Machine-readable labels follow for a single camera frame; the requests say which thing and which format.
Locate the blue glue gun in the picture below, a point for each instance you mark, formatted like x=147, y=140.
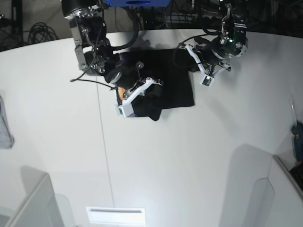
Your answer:
x=297, y=132

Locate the grey partition panel left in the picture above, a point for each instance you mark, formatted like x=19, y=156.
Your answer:
x=38, y=209

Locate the grey partition panel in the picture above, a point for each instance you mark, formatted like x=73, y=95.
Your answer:
x=38, y=209
x=291, y=179

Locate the white label plate with slot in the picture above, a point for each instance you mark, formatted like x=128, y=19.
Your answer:
x=117, y=216

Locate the black T-shirt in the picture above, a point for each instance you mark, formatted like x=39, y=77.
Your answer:
x=177, y=87

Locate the white camera box gripper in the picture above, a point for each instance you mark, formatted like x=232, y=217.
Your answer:
x=205, y=80
x=124, y=110

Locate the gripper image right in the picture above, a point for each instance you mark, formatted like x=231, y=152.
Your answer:
x=208, y=54

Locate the white camera box right gripper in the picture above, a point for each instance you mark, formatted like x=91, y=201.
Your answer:
x=124, y=110

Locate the black keyboard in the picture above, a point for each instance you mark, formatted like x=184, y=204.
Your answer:
x=297, y=174

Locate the grey partition panel right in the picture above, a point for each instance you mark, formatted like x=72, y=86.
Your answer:
x=291, y=179

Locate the white camera box left gripper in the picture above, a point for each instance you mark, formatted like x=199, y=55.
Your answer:
x=205, y=80

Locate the blue plastic box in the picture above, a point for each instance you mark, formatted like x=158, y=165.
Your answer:
x=140, y=3

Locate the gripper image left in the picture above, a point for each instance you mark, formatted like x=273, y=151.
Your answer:
x=126, y=76

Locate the grey cloth at left edge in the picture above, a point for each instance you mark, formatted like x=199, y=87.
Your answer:
x=6, y=139

